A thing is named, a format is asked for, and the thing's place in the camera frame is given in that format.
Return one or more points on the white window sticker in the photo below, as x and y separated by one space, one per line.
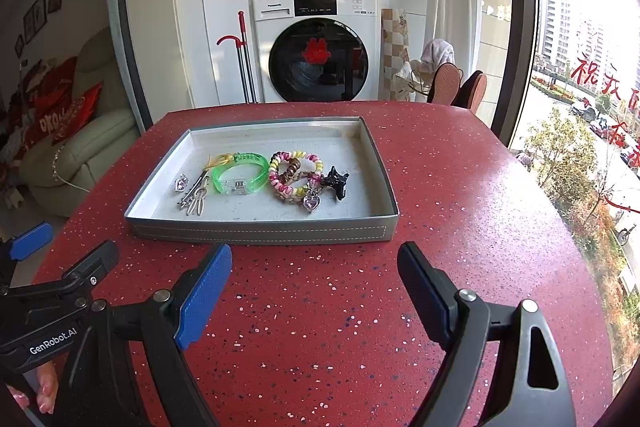
497 4

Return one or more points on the cream sofa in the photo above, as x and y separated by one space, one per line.
75 147

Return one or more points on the street tree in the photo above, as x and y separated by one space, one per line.
565 152

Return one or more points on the dark window frame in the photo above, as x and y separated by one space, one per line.
520 32

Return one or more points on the black hair claw clip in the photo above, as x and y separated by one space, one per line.
335 182

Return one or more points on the silver hair clip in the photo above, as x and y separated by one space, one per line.
192 197

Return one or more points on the small silver crown charm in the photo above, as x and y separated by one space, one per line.
181 183

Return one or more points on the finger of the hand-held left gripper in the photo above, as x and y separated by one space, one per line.
92 262
31 241

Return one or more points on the person's left hand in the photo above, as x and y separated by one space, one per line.
46 384

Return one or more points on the red window sticker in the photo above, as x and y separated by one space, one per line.
582 69

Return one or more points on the grey tray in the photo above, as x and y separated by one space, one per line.
260 229

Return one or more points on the checkered board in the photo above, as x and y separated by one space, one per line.
395 47

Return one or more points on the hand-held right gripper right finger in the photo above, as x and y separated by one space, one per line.
420 287

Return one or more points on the red printed cushion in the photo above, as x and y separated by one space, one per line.
65 117

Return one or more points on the white cabinet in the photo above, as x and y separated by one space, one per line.
165 7

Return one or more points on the silver heart pendant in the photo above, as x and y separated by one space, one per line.
310 202

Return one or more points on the brown-soled slipper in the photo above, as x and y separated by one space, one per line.
445 84
475 92

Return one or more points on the black framed wall picture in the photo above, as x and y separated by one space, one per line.
55 1
35 17
20 46

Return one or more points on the apartment buildings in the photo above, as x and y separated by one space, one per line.
570 22

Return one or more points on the white towel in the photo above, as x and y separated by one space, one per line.
437 54

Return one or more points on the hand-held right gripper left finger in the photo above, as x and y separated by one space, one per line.
205 302

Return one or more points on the row of parked cars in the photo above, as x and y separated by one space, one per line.
597 122

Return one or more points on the white washing machine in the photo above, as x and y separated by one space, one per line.
260 57

